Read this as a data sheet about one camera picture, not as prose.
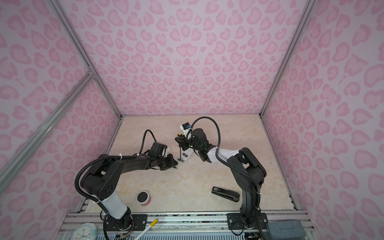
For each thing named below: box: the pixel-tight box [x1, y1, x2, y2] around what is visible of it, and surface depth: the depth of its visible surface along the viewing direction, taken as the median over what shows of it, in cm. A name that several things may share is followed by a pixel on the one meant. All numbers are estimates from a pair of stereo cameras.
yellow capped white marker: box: [133, 218, 159, 240], surface depth 72 cm
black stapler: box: [211, 186, 241, 203], surface depth 82 cm
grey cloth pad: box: [266, 220, 306, 239], surface depth 70 cm
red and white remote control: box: [177, 148, 194, 165], surface depth 97 cm
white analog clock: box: [71, 223, 98, 240], surface depth 70 cm
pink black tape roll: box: [136, 191, 152, 206], surface depth 78 cm
